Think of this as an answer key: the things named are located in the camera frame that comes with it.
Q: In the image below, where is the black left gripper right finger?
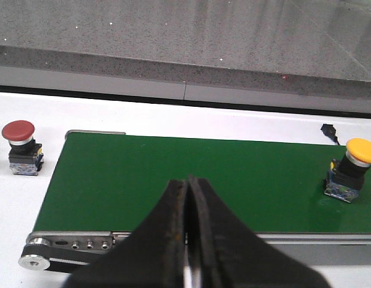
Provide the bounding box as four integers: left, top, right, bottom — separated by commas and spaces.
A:
188, 177, 330, 287

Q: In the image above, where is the black connector with cable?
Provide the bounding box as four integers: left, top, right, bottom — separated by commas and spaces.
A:
321, 124, 340, 145

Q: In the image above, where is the grey stone slab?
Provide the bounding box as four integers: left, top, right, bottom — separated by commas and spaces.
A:
0, 1, 371, 95
304, 0, 371, 98

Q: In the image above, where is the white panel under slabs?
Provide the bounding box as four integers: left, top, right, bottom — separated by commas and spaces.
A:
0, 65, 371, 118

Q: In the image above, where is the grey stone slab left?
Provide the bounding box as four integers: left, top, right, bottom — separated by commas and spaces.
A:
0, 1, 371, 95

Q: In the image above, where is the grey stone slab right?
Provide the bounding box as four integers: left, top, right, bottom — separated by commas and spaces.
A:
304, 0, 371, 98

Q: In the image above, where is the green conveyor belt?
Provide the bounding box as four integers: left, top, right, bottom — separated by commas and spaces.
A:
32, 131, 371, 235

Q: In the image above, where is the aluminium conveyor side rail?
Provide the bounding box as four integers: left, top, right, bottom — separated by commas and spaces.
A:
110, 231, 371, 266

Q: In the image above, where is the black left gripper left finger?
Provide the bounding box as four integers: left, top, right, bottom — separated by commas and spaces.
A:
63, 180, 187, 287

